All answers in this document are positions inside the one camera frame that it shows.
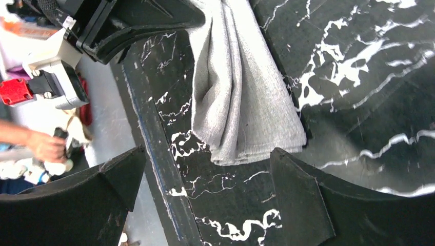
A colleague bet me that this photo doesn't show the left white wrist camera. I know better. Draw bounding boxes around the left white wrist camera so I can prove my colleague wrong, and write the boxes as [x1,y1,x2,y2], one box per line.
[1,16,89,110]

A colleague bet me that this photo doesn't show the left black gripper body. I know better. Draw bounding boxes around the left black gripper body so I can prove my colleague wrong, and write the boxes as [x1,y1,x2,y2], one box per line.
[7,0,112,37]

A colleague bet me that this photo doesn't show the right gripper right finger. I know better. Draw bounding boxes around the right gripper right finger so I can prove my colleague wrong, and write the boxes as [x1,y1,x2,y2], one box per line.
[270,148,434,245]

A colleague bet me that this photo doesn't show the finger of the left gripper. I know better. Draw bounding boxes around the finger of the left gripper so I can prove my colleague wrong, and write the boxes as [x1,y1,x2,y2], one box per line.
[76,1,205,64]

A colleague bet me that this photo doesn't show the person's bare hand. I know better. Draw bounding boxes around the person's bare hand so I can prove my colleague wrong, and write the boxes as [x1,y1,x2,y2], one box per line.
[26,130,67,163]

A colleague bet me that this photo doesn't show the grey cloth napkin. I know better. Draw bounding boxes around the grey cloth napkin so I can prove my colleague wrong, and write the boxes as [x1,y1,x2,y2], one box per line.
[187,1,307,166]

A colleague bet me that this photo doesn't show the person's bare forearm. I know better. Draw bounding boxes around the person's bare forearm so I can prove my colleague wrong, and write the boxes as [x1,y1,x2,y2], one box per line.
[1,120,33,146]

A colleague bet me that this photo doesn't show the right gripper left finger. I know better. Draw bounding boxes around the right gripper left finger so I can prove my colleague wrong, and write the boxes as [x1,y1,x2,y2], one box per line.
[1,146,146,245]

